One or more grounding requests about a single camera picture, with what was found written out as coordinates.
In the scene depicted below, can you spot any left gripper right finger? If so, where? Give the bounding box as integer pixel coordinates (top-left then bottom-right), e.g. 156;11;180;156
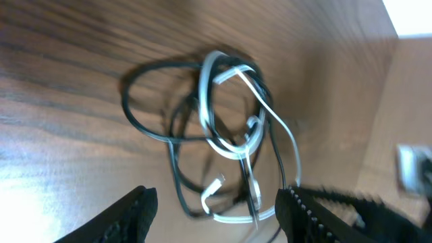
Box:
275;186;431;243

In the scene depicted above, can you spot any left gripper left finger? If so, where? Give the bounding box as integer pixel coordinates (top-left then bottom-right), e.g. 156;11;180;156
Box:
58;186;158;243

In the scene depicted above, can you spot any white usb cable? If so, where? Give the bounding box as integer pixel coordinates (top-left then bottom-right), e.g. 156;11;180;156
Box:
197;50;302;225

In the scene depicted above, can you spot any black usb cable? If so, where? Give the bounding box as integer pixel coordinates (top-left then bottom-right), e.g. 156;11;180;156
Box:
120;55;288;243

